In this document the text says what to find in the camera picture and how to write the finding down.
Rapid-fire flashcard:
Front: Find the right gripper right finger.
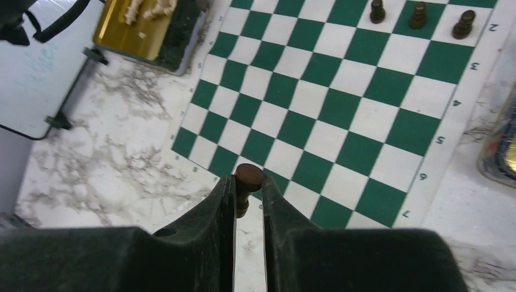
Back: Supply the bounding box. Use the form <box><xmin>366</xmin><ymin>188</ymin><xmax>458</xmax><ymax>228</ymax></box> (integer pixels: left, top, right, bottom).
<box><xmin>262</xmin><ymin>176</ymin><xmax>467</xmax><ymax>291</ymax></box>

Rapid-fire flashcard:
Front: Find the dark pawn front row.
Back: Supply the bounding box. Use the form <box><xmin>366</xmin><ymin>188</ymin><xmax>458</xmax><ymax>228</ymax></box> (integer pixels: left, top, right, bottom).
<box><xmin>369</xmin><ymin>0</ymin><xmax>386</xmax><ymax>24</ymax></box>

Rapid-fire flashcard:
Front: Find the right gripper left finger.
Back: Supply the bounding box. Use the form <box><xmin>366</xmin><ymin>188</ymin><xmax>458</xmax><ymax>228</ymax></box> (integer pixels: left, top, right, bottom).
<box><xmin>1</xmin><ymin>175</ymin><xmax>236</xmax><ymax>291</ymax></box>

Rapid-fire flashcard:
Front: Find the gold tin with light pieces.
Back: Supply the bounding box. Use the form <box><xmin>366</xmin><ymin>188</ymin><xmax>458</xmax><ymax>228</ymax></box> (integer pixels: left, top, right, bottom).
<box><xmin>93</xmin><ymin>0</ymin><xmax>213</xmax><ymax>76</ymax></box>

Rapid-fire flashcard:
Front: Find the green white chess board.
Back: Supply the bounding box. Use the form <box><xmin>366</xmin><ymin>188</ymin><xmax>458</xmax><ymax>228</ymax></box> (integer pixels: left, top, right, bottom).
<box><xmin>166</xmin><ymin>1</ymin><xmax>515</xmax><ymax>228</ymax></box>

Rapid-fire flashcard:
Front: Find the gold tin with dark pieces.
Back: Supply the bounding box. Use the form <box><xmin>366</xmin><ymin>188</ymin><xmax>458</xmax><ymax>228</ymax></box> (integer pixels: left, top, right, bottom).
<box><xmin>476</xmin><ymin>87</ymin><xmax>515</xmax><ymax>188</ymax></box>

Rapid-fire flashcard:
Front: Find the small whiteboard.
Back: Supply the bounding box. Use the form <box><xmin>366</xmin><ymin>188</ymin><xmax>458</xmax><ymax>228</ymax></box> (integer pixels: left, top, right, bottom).
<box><xmin>1</xmin><ymin>1</ymin><xmax>104</xmax><ymax>140</ymax></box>

